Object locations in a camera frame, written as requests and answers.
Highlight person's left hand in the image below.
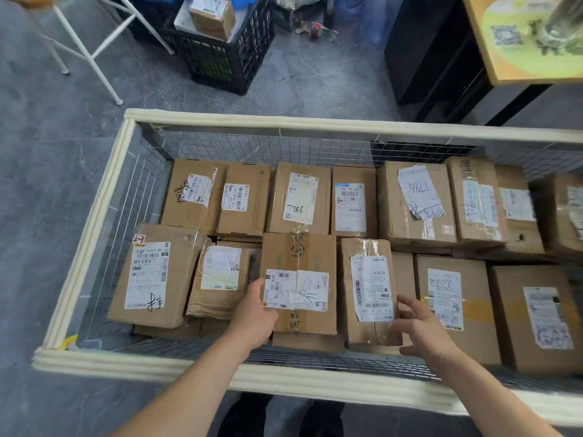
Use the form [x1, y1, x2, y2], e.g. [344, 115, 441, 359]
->
[225, 277, 279, 356]

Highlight box with barcode label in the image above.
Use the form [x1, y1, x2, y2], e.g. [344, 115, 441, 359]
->
[216, 162, 273, 237]

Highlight unlabelled medium cardboard box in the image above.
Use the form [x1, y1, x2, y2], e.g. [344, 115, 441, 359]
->
[391, 252, 417, 314]

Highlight small taped box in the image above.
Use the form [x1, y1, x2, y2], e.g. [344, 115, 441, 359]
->
[185, 244, 257, 320]

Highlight small yellow table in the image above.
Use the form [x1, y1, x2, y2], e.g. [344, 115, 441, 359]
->
[460, 0, 583, 86]

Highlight narrow taped box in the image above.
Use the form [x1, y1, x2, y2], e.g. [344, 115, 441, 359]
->
[446, 157, 510, 244]

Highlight blue water jug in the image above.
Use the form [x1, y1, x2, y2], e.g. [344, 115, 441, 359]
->
[339, 0, 406, 46]

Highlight person's right hand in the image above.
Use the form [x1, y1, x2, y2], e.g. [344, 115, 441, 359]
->
[389, 294, 461, 365]

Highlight person's right forearm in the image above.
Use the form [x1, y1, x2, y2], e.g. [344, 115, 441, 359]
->
[428, 350, 564, 437]

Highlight box with handwritten 7786 label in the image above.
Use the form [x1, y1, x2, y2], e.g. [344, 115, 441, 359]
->
[266, 162, 332, 236]

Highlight narrow finger hole cardboard box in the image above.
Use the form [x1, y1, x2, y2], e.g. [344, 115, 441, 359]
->
[495, 164, 546, 256]

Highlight person's left forearm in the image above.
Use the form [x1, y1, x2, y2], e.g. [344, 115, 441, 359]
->
[111, 336, 256, 437]

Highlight yellow-green round sticker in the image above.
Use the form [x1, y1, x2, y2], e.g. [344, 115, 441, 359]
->
[482, 0, 583, 67]

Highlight long label small cardboard box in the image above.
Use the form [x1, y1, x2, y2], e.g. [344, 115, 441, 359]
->
[339, 237, 405, 350]

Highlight clear glass jar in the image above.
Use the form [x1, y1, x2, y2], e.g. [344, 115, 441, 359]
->
[539, 0, 583, 49]

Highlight peeling label medium cardboard box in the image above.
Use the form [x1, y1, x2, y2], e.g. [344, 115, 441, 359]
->
[198, 317, 231, 340]

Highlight box with black scribble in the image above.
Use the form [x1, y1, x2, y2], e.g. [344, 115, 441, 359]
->
[160, 158, 228, 236]

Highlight box with string knot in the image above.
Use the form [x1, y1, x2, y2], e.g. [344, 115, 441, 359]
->
[259, 232, 339, 336]

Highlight yellow taped medium cardboard box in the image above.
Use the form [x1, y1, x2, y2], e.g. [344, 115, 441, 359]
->
[414, 254, 503, 365]

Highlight black plastic crate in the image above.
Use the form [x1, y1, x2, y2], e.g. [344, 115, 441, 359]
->
[162, 0, 276, 96]
[107, 0, 183, 47]

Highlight white metal stool frame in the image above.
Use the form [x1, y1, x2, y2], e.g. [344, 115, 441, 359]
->
[13, 0, 176, 107]

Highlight box with blue-top label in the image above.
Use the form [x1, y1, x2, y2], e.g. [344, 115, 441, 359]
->
[331, 166, 379, 240]

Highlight torn flap cardboard box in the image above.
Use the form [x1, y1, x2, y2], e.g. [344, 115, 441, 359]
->
[132, 324, 203, 340]

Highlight heap of mixed rubbish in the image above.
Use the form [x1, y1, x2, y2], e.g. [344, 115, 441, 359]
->
[273, 0, 340, 41]

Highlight box with torn 7786 label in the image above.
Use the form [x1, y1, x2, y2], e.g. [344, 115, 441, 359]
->
[377, 161, 459, 246]

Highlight person's dark trousers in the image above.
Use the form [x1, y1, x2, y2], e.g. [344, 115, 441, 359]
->
[218, 391, 346, 437]

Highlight metal wire cage cart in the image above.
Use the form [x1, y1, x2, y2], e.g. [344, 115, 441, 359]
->
[32, 107, 583, 429]

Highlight box yellow tape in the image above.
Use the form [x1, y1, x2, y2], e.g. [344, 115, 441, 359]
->
[489, 265, 583, 377]

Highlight small brown carton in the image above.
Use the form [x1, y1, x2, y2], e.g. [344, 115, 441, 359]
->
[188, 0, 237, 41]

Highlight box with red 2-7 tag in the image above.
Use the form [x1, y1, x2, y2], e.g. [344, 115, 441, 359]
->
[107, 223, 206, 330]

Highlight scribbled label printed cardboard box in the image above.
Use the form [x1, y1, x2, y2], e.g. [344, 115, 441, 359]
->
[272, 331, 346, 356]

